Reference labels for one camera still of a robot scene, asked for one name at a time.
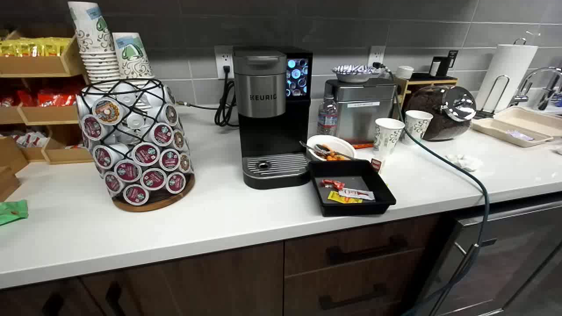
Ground white bowl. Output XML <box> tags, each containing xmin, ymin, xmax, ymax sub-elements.
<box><xmin>305</xmin><ymin>134</ymin><xmax>356</xmax><ymax>164</ymax></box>

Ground black plastic tray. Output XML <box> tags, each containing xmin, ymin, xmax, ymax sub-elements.
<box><xmin>307</xmin><ymin>159</ymin><xmax>399</xmax><ymax>218</ymax></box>

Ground patterned ceramic bowl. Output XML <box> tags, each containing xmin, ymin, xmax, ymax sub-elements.
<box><xmin>332</xmin><ymin>64</ymin><xmax>384</xmax><ymax>85</ymax></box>

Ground black silver Keurig coffee machine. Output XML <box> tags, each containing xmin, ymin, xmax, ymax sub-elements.
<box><xmin>232</xmin><ymin>48</ymin><xmax>314</xmax><ymax>190</ymax></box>

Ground dark brown spoon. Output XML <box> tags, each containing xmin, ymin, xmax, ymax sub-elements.
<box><xmin>297</xmin><ymin>139</ymin><xmax>330</xmax><ymax>162</ymax></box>

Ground orange spoon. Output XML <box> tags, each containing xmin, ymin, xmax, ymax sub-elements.
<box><xmin>318</xmin><ymin>148</ymin><xmax>353</xmax><ymax>164</ymax></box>

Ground red candy wrapper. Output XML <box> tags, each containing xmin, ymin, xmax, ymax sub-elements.
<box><xmin>320</xmin><ymin>178</ymin><xmax>348</xmax><ymax>194</ymax></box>

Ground clear water bottle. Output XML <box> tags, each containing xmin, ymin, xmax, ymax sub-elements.
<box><xmin>316</xmin><ymin>94</ymin><xmax>341</xmax><ymax>138</ymax></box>

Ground yellow candy packet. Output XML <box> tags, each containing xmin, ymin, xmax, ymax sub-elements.
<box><xmin>325</xmin><ymin>190</ymin><xmax>365</xmax><ymax>206</ymax></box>

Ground white red candy bar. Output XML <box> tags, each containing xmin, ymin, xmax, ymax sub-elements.
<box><xmin>337</xmin><ymin>187</ymin><xmax>376</xmax><ymax>203</ymax></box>

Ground stainless steel box appliance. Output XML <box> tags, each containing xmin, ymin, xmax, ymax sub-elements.
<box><xmin>323</xmin><ymin>78</ymin><xmax>400</xmax><ymax>145</ymax></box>

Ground patterned paper cup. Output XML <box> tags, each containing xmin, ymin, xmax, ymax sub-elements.
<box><xmin>374</xmin><ymin>117</ymin><xmax>407</xmax><ymax>159</ymax></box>
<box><xmin>404</xmin><ymin>110</ymin><xmax>435</xmax><ymax>141</ymax></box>

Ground small white container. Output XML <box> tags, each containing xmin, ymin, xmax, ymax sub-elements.
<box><xmin>393</xmin><ymin>64</ymin><xmax>416</xmax><ymax>82</ymax></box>

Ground short stack of paper cups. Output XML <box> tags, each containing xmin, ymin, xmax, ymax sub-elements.
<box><xmin>111</xmin><ymin>31</ymin><xmax>154</xmax><ymax>82</ymax></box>

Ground black device on shelf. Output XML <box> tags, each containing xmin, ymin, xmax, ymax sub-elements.
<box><xmin>428</xmin><ymin>50</ymin><xmax>460</xmax><ymax>80</ymax></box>

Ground tall stack of paper cups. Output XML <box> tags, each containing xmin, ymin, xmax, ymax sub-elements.
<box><xmin>67</xmin><ymin>0</ymin><xmax>121</xmax><ymax>85</ymax></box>

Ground wooden snack rack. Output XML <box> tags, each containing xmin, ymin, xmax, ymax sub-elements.
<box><xmin>0</xmin><ymin>29</ymin><xmax>93</xmax><ymax>201</ymax></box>

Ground beige clamshell food container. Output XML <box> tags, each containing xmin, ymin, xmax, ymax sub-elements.
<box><xmin>471</xmin><ymin>104</ymin><xmax>562</xmax><ymax>148</ymax></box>

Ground red snack packets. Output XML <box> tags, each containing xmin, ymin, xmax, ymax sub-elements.
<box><xmin>0</xmin><ymin>87</ymin><xmax>81</xmax><ymax>110</ymax></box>

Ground white paper towel roll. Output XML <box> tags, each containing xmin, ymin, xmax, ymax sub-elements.
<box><xmin>474</xmin><ymin>43</ymin><xmax>539</xmax><ymax>115</ymax></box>

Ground stainless dishwasher front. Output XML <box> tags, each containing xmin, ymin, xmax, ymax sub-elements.
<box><xmin>420</xmin><ymin>199</ymin><xmax>562</xmax><ymax>316</ymax></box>

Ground yellow snack packets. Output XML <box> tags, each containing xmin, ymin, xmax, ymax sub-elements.
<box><xmin>0</xmin><ymin>36</ymin><xmax>75</xmax><ymax>60</ymax></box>

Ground chrome faucet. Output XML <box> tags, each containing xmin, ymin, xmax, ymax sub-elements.
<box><xmin>507</xmin><ymin>62</ymin><xmax>562</xmax><ymax>113</ymax></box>

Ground green packet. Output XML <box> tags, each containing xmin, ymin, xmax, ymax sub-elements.
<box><xmin>0</xmin><ymin>199</ymin><xmax>30</xmax><ymax>229</ymax></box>

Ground black power cord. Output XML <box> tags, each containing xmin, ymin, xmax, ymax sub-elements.
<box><xmin>212</xmin><ymin>66</ymin><xmax>239</xmax><ymax>129</ymax></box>

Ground black drawer handle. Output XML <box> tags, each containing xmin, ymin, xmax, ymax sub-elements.
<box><xmin>323</xmin><ymin>236</ymin><xmax>409</xmax><ymax>266</ymax></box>
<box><xmin>316</xmin><ymin>285</ymin><xmax>392</xmax><ymax>313</ymax></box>

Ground white wall outlet with plug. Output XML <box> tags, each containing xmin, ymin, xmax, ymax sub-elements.
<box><xmin>367</xmin><ymin>45</ymin><xmax>393</xmax><ymax>76</ymax></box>

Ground wire coffee pod carousel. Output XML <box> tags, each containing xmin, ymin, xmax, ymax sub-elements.
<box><xmin>75</xmin><ymin>78</ymin><xmax>197</xmax><ymax>215</ymax></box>

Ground teal power cable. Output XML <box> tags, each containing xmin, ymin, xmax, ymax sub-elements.
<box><xmin>402</xmin><ymin>131</ymin><xmax>490</xmax><ymax>316</ymax></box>

